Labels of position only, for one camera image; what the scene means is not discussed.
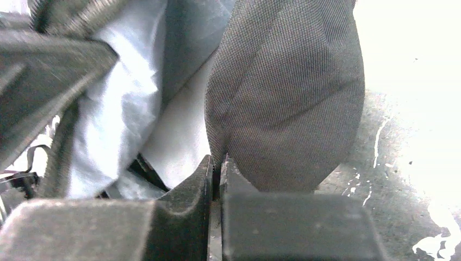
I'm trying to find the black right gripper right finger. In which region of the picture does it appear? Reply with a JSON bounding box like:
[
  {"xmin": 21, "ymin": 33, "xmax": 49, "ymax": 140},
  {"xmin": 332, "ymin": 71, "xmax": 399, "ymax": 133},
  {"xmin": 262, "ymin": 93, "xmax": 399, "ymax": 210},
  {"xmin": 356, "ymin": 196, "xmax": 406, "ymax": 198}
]
[{"xmin": 220, "ymin": 158, "xmax": 388, "ymax": 260}]

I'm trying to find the black backpack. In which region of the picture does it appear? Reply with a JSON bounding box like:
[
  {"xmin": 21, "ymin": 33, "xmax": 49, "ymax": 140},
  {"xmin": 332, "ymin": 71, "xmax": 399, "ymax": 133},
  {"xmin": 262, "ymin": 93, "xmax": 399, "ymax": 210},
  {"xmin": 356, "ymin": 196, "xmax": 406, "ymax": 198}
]
[{"xmin": 0, "ymin": 0, "xmax": 366, "ymax": 201}]

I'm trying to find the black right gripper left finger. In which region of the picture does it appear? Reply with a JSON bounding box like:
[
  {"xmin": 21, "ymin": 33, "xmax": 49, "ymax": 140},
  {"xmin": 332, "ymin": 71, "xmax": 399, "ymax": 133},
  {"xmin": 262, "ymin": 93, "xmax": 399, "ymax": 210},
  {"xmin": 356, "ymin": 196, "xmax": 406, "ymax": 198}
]
[{"xmin": 1, "ymin": 156, "xmax": 213, "ymax": 260}]

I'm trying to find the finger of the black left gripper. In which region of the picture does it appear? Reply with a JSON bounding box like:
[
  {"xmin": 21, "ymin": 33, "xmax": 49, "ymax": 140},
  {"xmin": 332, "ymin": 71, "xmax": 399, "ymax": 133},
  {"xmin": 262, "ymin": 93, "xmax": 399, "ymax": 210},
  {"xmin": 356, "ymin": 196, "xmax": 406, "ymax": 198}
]
[{"xmin": 1, "ymin": 29, "xmax": 118, "ymax": 170}]

